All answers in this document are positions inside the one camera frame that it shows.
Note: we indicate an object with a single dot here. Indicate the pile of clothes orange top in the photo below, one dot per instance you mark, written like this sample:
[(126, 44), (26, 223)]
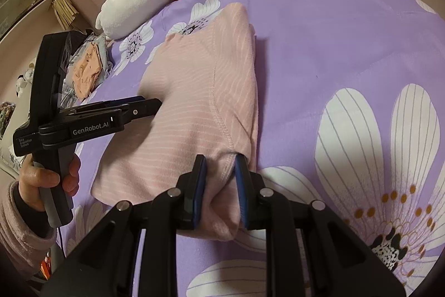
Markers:
[(105, 57)]

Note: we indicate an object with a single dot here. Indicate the yellowish paper stack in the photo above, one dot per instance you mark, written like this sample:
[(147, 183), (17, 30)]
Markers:
[(65, 10)]

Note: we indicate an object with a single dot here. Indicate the person's left forearm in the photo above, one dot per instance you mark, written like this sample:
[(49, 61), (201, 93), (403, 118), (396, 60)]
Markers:
[(21, 241)]

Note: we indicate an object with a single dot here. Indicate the small orange object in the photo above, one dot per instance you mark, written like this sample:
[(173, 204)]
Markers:
[(46, 267)]

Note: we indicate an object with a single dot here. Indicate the patterned round bundle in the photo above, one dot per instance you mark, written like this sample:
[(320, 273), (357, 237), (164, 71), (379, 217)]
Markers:
[(7, 119)]

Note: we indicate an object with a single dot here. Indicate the pink ribbed garment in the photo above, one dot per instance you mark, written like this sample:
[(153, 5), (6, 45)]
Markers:
[(194, 91)]

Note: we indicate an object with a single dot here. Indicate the person's left hand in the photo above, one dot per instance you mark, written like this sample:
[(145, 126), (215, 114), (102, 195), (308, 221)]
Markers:
[(34, 178)]

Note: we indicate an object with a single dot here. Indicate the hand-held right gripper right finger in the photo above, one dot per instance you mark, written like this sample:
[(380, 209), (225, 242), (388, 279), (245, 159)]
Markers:
[(240, 185)]

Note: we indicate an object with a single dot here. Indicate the peach cloth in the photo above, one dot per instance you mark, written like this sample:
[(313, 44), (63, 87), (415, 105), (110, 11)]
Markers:
[(87, 74)]

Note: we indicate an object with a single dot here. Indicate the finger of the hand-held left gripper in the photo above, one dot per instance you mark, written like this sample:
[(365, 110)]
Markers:
[(142, 108), (130, 98)]

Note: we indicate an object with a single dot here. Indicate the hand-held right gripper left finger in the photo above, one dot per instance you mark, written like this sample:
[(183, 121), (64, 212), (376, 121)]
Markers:
[(201, 175)]

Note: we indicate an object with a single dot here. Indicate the small white plush toy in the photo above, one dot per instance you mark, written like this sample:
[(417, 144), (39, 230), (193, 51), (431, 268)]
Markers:
[(23, 81)]

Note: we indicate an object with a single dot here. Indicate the purple floral bed sheet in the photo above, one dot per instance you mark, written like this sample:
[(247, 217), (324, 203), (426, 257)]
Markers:
[(313, 39)]

